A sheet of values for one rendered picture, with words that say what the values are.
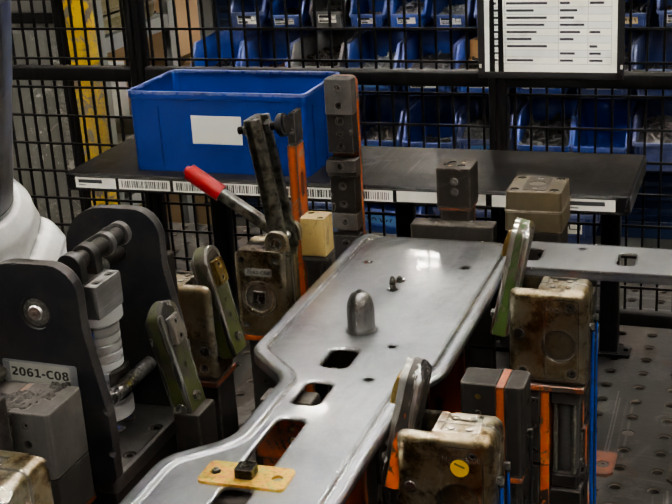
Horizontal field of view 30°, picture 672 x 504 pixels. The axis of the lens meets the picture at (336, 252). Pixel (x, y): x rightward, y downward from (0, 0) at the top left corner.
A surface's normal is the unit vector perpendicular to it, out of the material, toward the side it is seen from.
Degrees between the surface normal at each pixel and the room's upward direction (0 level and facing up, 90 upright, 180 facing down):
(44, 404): 0
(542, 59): 90
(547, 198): 89
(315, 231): 90
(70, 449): 90
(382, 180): 0
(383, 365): 0
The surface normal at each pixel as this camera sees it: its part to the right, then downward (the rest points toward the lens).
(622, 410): -0.06, -0.94
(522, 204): -0.33, 0.32
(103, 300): 0.94, 0.06
